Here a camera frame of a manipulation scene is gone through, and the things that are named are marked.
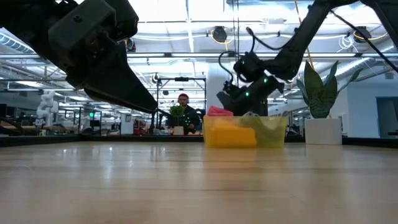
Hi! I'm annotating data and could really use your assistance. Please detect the black distant rig frame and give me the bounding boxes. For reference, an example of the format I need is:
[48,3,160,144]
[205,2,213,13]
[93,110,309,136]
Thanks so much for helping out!
[155,77,207,119]

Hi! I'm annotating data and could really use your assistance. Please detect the person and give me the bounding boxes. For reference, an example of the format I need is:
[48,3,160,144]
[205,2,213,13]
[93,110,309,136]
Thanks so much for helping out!
[167,92,202,135]

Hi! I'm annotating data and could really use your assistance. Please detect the black tripod stand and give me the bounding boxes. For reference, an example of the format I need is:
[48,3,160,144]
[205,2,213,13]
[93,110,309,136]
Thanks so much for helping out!
[148,108,170,134]

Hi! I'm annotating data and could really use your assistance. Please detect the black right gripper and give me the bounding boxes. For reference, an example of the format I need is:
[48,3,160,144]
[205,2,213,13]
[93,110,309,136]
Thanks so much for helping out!
[216,74,285,117]

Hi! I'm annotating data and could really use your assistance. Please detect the pink microfiber towel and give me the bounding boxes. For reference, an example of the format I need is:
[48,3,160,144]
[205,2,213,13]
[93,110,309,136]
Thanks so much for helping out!
[206,105,234,118]

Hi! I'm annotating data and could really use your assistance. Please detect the potted plant in white pot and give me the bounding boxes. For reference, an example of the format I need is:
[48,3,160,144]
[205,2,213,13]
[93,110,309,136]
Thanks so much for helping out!
[295,60,364,146]

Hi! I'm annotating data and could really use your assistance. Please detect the yellow translucent plastic bin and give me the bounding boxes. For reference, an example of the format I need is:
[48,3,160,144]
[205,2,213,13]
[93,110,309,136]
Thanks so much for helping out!
[202,114,289,149]

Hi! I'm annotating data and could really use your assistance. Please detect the grey microfiber towel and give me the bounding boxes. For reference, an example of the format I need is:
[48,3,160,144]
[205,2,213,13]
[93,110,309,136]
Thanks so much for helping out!
[239,111,285,147]

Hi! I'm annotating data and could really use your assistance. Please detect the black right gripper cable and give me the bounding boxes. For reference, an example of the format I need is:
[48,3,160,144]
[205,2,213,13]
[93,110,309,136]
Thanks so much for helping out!
[217,26,296,85]

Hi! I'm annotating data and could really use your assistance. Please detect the round black overhead camera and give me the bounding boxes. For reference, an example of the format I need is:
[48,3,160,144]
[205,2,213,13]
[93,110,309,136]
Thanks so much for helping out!
[211,26,233,53]
[353,26,388,44]

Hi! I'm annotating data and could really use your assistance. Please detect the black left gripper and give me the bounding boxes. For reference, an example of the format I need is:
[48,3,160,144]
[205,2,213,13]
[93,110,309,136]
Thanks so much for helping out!
[46,0,159,114]

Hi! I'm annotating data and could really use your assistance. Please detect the black vertical ceiling cable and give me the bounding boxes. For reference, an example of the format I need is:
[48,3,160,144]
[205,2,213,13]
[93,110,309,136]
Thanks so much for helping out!
[231,0,240,58]

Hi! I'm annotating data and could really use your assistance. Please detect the white building column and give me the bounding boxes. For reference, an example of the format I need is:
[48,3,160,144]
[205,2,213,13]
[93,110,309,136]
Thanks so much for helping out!
[206,63,231,116]

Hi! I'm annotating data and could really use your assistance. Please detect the orange microfiber towel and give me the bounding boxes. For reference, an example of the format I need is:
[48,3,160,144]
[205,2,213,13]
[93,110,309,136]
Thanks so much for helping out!
[205,118,258,148]

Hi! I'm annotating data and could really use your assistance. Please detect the dark hanging ceiling fixture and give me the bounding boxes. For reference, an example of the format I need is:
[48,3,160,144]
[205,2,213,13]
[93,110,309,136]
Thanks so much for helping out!
[124,37,137,53]

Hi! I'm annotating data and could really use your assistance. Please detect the small green bushy plant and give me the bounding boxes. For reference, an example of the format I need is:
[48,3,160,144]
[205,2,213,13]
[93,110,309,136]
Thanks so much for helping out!
[169,105,187,136]

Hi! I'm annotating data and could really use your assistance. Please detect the white cabinet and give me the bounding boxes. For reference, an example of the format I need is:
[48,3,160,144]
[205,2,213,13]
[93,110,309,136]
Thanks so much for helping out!
[120,112,134,135]

